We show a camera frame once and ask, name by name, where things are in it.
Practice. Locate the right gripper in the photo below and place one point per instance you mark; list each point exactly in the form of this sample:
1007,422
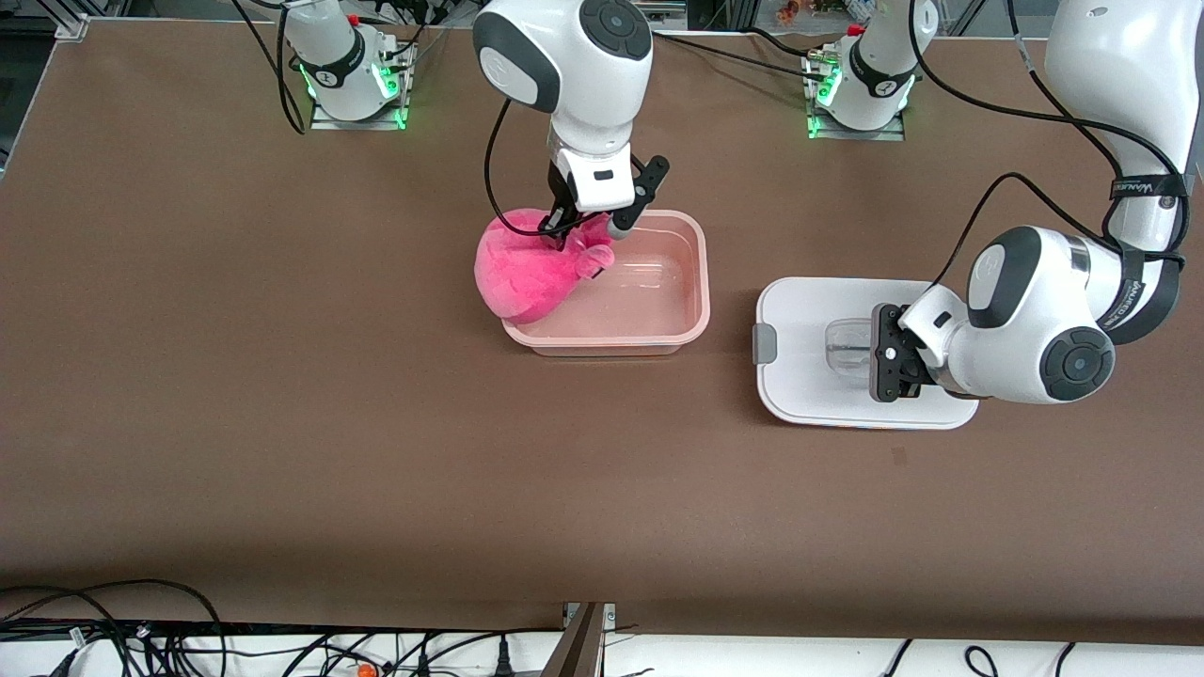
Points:
562,212

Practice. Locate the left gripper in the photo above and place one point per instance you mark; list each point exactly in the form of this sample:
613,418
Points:
910,380

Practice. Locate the pink plush toy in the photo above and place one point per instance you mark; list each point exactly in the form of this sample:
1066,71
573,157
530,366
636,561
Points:
527,273

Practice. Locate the white box lid grey latches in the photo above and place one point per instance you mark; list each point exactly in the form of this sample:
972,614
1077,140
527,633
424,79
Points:
800,376

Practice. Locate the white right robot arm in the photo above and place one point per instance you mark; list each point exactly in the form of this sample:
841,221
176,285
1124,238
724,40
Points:
583,75

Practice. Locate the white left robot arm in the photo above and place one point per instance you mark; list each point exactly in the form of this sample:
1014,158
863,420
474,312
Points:
1035,320

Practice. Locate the pink plastic storage box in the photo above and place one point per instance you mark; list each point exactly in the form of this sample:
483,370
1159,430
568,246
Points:
649,310

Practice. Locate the colourful small toys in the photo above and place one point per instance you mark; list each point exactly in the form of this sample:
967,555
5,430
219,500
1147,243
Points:
818,9

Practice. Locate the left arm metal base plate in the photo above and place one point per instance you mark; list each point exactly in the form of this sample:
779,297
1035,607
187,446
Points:
875,134

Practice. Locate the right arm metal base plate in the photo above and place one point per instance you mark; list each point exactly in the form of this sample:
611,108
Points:
357,124

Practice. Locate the aluminium frame bar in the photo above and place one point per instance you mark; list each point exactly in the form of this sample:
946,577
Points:
668,13

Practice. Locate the aluminium profile bracket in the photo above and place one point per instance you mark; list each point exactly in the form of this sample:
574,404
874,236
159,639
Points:
578,649

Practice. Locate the metal table corner bracket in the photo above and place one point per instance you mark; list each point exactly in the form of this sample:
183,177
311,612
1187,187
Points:
73,26

